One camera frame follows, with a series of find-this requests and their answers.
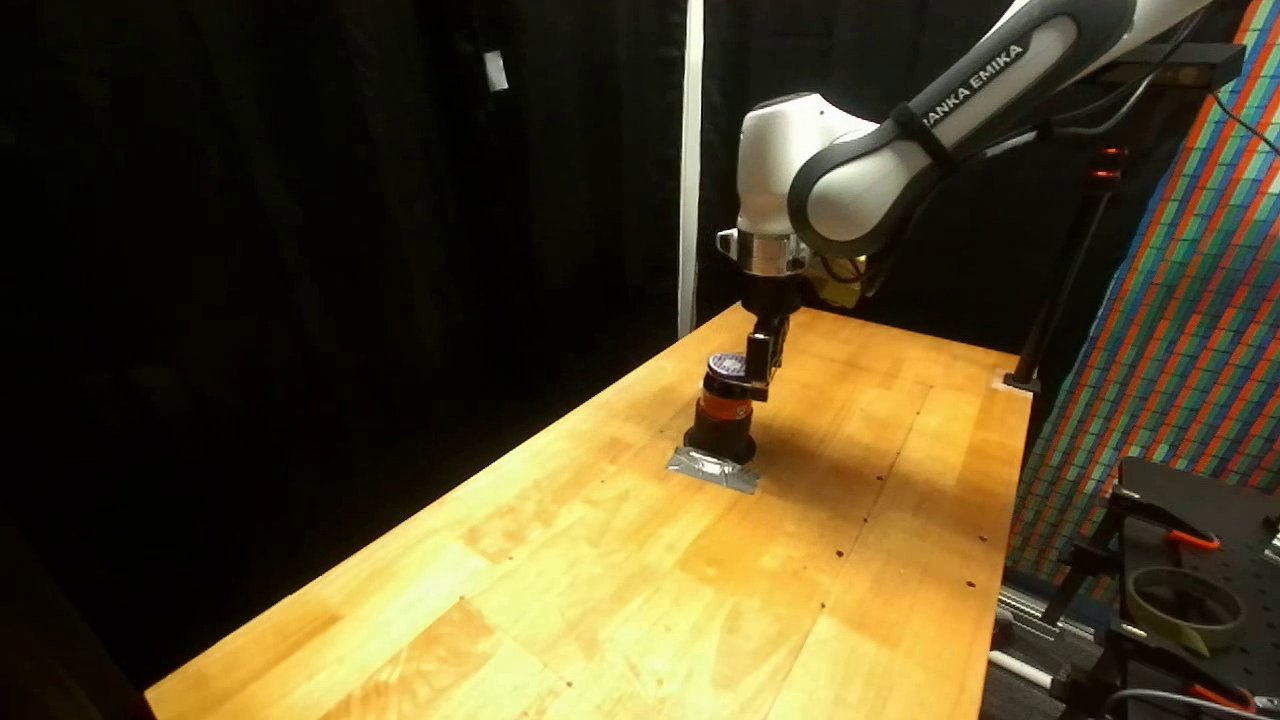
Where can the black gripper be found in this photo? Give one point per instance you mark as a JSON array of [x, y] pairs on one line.
[[771, 302]]

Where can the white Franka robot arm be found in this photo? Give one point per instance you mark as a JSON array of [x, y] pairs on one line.
[[853, 173]]

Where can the black cup with orange band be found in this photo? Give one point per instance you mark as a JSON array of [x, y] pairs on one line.
[[723, 422]]

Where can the grey tape patch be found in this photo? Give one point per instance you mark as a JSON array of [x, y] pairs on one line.
[[712, 469]]

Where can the white vertical pole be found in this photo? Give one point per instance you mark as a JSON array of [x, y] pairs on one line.
[[691, 163]]

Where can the black table clamp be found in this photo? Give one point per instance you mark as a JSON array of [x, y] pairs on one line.
[[1023, 378]]

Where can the small white tag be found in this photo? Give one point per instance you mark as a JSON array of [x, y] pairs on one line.
[[498, 69]]

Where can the multicolour striped panel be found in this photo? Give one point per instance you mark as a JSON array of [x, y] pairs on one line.
[[1187, 334]]

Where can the grey tape roll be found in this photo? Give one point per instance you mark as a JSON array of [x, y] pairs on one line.
[[1187, 602]]

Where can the black camera stand pole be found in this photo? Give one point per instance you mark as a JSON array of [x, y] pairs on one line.
[[1064, 281]]

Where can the silver metal rail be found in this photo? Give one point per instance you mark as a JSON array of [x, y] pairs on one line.
[[1045, 627]]

